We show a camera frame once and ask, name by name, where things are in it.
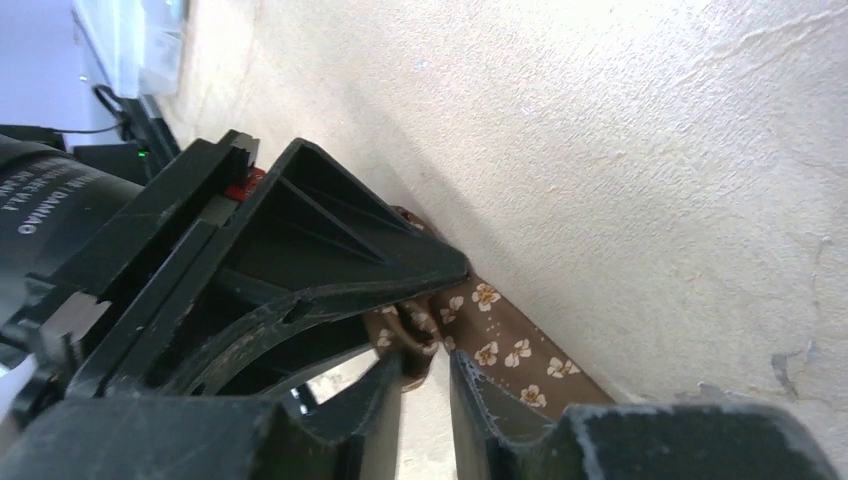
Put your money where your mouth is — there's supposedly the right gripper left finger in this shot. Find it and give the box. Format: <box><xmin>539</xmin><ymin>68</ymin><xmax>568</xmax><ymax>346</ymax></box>
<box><xmin>291</xmin><ymin>353</ymin><xmax>402</xmax><ymax>479</ymax></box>

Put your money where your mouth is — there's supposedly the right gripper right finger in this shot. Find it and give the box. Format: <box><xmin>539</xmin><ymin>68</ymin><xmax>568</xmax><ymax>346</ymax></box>
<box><xmin>449</xmin><ymin>352</ymin><xmax>564</xmax><ymax>479</ymax></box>

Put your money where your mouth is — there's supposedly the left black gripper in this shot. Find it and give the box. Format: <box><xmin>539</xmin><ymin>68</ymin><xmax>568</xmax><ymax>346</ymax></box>
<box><xmin>1</xmin><ymin>131</ymin><xmax>398</xmax><ymax>424</ymax></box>

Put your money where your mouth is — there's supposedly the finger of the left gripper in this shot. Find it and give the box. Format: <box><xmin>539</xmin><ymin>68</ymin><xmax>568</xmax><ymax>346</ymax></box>
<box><xmin>105</xmin><ymin>139</ymin><xmax>468</xmax><ymax>396</ymax></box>

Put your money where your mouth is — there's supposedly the brown floral tie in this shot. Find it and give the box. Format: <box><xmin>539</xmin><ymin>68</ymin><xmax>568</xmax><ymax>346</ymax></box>
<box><xmin>360</xmin><ymin>206</ymin><xmax>617</xmax><ymax>423</ymax></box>

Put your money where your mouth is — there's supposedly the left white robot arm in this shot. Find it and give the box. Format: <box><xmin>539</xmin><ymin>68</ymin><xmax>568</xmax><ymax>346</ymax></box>
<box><xmin>1</xmin><ymin>131</ymin><xmax>469</xmax><ymax>425</ymax></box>

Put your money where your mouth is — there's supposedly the clear plastic screw box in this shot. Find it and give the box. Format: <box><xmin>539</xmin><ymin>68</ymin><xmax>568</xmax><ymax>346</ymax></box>
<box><xmin>72</xmin><ymin>0</ymin><xmax>189</xmax><ymax>99</ymax></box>

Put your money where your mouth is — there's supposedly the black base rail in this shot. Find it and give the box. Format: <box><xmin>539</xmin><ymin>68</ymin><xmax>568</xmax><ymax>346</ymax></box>
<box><xmin>70</xmin><ymin>84</ymin><xmax>181</xmax><ymax>186</ymax></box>

